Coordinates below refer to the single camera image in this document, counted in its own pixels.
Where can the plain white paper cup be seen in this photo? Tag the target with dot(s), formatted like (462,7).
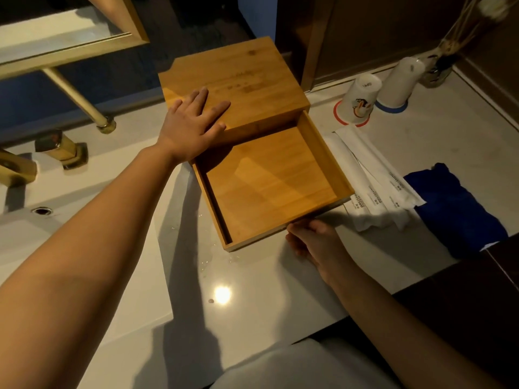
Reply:
(399,83)

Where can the dark wooden door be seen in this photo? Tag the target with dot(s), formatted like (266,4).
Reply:
(365,32)

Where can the gold framed mirror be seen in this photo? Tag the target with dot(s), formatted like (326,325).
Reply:
(61,34)

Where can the blue folded cloth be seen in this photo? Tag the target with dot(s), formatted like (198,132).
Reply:
(454,210)

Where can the person's right forearm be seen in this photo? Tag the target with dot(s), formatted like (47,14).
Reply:
(401,336)

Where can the white ceramic sink basin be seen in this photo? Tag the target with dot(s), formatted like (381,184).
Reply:
(152,287)

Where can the bundle of diffuser reeds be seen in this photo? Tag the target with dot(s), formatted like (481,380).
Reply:
(466,24)

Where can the person's left forearm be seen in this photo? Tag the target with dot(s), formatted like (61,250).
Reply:
(81,255)

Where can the person's left middle finger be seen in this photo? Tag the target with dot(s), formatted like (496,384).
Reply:
(201,100)

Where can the person's right hand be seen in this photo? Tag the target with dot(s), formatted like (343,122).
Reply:
(320,247)

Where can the person's left thumb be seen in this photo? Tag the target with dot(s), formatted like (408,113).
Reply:
(215,131)

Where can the person's right thumb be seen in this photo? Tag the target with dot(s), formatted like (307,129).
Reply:
(294,242)

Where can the glass reed diffuser bottle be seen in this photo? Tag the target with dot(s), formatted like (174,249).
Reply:
(436,72)

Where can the bamboo sliding drawer tray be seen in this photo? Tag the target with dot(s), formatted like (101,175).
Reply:
(271,178)

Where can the person's white clothing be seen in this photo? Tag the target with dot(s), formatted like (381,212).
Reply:
(304,368)

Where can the white paper cup with print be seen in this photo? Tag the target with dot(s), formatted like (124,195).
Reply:
(361,99)

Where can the gold faucet spout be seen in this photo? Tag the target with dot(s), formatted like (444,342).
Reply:
(16,168)

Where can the bamboo box case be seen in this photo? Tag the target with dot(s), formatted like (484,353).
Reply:
(247,80)

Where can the small crumpled white packet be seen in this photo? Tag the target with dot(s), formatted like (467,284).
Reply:
(377,216)

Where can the person's left hand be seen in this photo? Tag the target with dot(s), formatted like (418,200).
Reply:
(184,131)

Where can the person's left little finger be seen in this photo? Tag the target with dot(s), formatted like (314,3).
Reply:
(175,108)

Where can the long white sachet packet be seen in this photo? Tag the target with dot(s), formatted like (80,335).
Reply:
(348,162)
(379,166)

